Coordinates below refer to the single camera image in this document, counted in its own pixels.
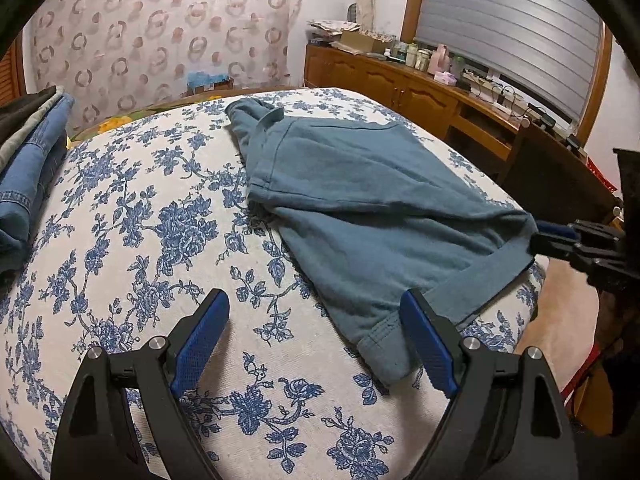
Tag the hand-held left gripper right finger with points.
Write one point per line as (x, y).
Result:
(429, 345)

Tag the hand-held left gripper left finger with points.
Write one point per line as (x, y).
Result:
(201, 347)

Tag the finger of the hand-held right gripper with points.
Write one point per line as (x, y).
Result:
(555, 249)
(557, 232)

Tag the teal pants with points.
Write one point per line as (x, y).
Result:
(370, 210)

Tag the red basket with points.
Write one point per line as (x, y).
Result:
(600, 175)

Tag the dark wooden chair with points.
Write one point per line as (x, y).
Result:
(555, 175)

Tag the blue floral bedspread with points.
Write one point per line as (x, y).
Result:
(165, 240)

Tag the white power strip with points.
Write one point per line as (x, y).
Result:
(487, 85)

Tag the pink tissue box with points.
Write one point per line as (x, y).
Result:
(445, 77)

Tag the grey window roller shutter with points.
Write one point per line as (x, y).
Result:
(505, 30)

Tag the pink bottle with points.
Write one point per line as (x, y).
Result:
(440, 59)

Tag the wooden sideboard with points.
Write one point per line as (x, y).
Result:
(400, 90)

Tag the white bottle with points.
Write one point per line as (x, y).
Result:
(412, 55)

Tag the yellow flowered blanket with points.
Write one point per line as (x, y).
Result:
(115, 122)

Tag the stack of folded clothes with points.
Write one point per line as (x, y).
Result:
(27, 180)

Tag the blue packaged box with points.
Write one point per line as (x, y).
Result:
(207, 80)

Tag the cardboard box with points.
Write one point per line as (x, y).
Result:
(361, 41)

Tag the folded grey cloth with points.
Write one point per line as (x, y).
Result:
(35, 115)

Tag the folded black cloth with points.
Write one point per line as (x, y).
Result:
(17, 110)

